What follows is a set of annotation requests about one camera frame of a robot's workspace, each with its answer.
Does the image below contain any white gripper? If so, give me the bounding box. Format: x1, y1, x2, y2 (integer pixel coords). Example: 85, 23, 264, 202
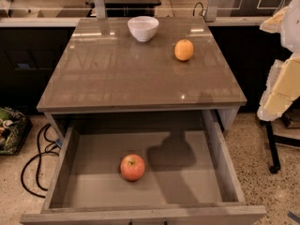
257, 0, 300, 121

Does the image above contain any red apple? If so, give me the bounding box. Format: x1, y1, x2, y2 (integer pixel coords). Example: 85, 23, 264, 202
120, 154, 145, 182

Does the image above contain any open grey top drawer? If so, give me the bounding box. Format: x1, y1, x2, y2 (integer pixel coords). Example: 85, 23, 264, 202
21, 111, 265, 225

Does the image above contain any black wheeled stand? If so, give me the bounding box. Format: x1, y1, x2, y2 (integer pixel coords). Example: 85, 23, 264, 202
260, 109, 300, 173

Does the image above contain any orange fruit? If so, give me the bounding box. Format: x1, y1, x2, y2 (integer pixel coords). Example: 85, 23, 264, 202
174, 39, 194, 61

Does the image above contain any white ceramic bowl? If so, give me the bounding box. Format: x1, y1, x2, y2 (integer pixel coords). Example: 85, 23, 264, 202
127, 16, 159, 42

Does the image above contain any dark basket with items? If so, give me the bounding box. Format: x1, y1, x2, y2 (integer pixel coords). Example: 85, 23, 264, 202
0, 107, 32, 156

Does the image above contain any black cable behind counter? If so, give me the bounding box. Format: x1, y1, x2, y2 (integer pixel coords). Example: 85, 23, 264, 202
192, 1, 207, 18

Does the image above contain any black cable on floor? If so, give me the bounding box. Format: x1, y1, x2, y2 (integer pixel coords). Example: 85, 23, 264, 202
20, 123, 61, 200

